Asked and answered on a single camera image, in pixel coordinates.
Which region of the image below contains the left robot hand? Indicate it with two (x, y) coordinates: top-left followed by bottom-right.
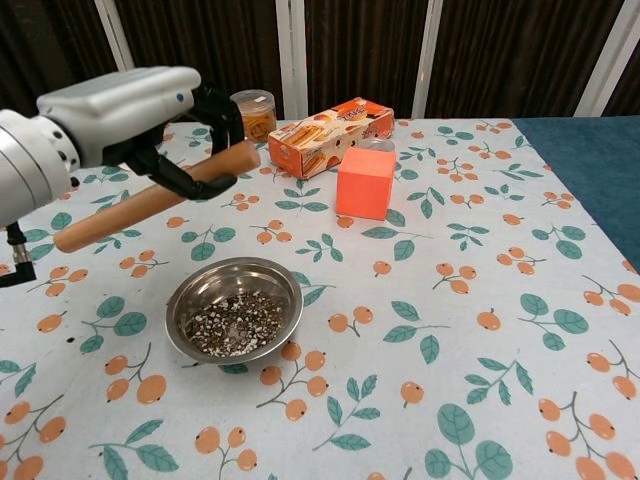
(36, 66), (247, 201)

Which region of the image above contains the wooden stick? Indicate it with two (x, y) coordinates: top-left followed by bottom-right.
(53, 141), (261, 253)

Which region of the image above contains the steel bowl with granules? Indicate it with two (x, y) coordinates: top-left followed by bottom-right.
(164, 256), (305, 365)

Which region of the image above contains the clear plastic snack jar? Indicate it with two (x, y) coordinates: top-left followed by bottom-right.
(229, 89), (278, 145)

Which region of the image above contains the orange biscuit box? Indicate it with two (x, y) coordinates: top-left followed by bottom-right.
(267, 97), (396, 180)

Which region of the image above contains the orange cube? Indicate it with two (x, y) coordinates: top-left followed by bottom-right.
(336, 147), (398, 222)

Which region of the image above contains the floral fruit print tablecloth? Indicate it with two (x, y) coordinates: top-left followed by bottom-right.
(0, 117), (640, 480)

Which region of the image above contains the blue table cover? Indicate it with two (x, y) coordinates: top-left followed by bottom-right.
(514, 115), (640, 274)

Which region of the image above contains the white partition post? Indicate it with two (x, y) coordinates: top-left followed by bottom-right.
(276, 0), (309, 120)
(412, 0), (444, 119)
(94, 0), (135, 71)
(587, 0), (640, 118)

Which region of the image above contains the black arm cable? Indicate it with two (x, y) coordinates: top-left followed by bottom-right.
(0, 222), (37, 289)

